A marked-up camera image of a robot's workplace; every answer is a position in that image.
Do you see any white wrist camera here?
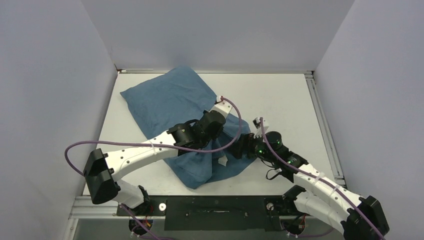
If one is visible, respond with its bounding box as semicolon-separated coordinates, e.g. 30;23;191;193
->
253;117;269;136
210;95;233;119

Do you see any yellow white pillow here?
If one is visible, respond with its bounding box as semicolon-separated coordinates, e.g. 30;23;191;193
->
217;156;228;167

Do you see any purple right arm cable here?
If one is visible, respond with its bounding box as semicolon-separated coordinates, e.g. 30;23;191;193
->
258;117;387;240

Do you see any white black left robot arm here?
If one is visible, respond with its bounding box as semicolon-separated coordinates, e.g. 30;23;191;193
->
83;110;228;215

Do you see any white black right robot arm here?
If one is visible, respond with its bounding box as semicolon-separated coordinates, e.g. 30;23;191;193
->
229;131;390;240

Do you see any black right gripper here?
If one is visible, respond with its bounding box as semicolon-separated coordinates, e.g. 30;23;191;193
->
228;130;277;163

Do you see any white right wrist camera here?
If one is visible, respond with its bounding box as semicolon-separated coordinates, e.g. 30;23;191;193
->
253;117;269;136

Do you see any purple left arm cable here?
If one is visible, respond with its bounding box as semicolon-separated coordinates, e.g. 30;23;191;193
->
64;96;243;240

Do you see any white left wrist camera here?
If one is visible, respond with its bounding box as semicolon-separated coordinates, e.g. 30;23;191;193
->
210;95;233;119

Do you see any blue pillowcase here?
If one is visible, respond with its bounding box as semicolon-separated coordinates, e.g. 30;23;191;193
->
120;66;253;189

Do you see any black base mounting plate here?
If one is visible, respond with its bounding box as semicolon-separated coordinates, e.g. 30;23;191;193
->
133;195;303;232

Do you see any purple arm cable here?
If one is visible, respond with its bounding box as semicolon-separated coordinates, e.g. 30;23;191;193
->
64;96;243;240
258;117;387;240

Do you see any aluminium frame rail right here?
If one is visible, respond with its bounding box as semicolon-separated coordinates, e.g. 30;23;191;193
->
304;71;347;187

